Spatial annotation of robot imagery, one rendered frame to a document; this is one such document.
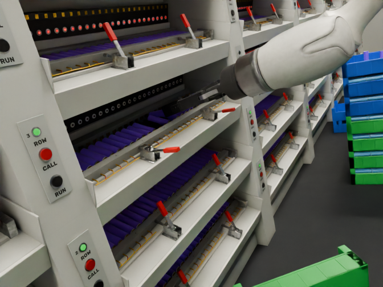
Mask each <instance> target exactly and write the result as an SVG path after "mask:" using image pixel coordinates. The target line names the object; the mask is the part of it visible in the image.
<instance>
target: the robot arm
mask: <svg viewBox="0 0 383 287"><path fill-rule="evenodd" d="M382 8H383V0H350V1H349V2H348V3H347V4H345V5H344V6H343V7H341V8H339V9H337V10H332V11H326V12H324V13H323V14H322V15H321V16H319V17H318V18H316V19H312V20H309V21H307V22H304V23H302V24H299V25H297V26H295V27H293V28H291V29H288V30H286V31H284V32H282V33H281V34H279V35H277V36H275V37H274V38H272V39H271V40H270V41H269V42H268V43H266V44H265V45H263V46H262V47H260V48H257V49H255V50H254V51H251V52H249V53H247V54H245V55H243V56H241V57H239V58H238V59H237V60H236V62H235V63H234V64H232V65H230V66H227V67H226V68H224V69H223V70H222V71H221V75H220V79H218V80H216V81H214V82H212V83H210V84H209V85H208V86H206V87H204V88H202V89H201V90H200V91H198V92H195V93H194V94H192V95H189V96H185V97H178V100H176V101H173V102H170V103H168V104H166V105H164V106H162V107H161V109H162V111H163V113H164V115H165V117H169V116H171V115H174V114H176V113H179V112H182V111H184V110H186V109H189V108H191V107H193V108H194V107H196V106H197V105H199V104H202V103H208V102H209V101H212V100H217V99H221V98H222V97H223V96H225V95H227V96H228V97H229V98H230V99H232V100H239V99H241V98H244V97H246V96H249V97H254V96H257V95H260V94H264V93H267V92H271V91H274V90H275V89H279V88H290V87H294V86H298V85H302V84H306V83H309V82H312V81H315V80H317V79H320V78H322V77H324V76H326V75H329V74H331V73H332V72H334V71H335V70H337V69H338V68H340V67H341V66H342V65H343V64H345V63H346V62H347V61H348V60H349V59H351V58H352V57H353V55H354V52H355V51H356V49H357V48H358V47H359V46H360V45H361V43H362V33H363V31H364V29H365V27H366V26H367V25H368V23H369V22H370V21H371V20H372V19H373V18H374V16H375V15H376V14H377V13H378V12H379V11H380V10H381V9H382Z"/></svg>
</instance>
